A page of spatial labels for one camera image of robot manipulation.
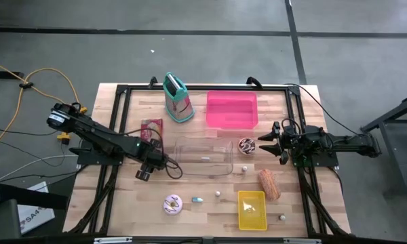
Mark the lilac frosted donut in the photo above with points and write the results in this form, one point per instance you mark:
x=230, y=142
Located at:
x=168, y=203

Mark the teal metal box grater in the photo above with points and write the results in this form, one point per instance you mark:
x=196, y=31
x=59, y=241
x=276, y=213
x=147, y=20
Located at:
x=179, y=105

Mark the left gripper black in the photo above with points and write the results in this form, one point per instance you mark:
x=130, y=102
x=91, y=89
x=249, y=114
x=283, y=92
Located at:
x=154, y=157

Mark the yellow plastic basket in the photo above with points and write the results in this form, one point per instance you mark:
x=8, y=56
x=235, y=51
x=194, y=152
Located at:
x=257, y=223

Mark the chocolate frosted donut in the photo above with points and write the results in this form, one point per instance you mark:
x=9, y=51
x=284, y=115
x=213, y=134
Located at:
x=242, y=142

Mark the silver aluminium rail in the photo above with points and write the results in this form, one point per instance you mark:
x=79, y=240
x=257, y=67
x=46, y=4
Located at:
x=302, y=241
x=113, y=240

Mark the dark grey furniture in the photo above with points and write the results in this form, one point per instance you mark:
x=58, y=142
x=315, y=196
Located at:
x=3, y=223

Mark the black side table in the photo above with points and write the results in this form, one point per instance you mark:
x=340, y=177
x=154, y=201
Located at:
x=400, y=149

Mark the white cardboard box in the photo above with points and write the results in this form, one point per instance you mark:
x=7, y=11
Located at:
x=37, y=217

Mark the small blue white cap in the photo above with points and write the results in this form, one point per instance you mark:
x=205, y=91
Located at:
x=196, y=200

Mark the clear plastic bin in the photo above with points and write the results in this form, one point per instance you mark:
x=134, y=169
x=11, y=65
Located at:
x=190, y=152

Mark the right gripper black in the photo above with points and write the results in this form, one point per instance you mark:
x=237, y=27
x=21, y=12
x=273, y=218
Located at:
x=293, y=142

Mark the sugar sprinkled long pastry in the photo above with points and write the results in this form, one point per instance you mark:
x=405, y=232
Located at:
x=269, y=184

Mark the pink plastic bin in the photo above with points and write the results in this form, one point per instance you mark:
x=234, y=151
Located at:
x=230, y=110

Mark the red snack packet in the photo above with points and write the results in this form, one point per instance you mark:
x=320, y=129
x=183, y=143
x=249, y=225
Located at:
x=149, y=130

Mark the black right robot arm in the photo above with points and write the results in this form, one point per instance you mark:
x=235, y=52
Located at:
x=346, y=140

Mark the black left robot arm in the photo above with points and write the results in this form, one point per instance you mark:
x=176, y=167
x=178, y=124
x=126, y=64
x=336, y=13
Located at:
x=98, y=132

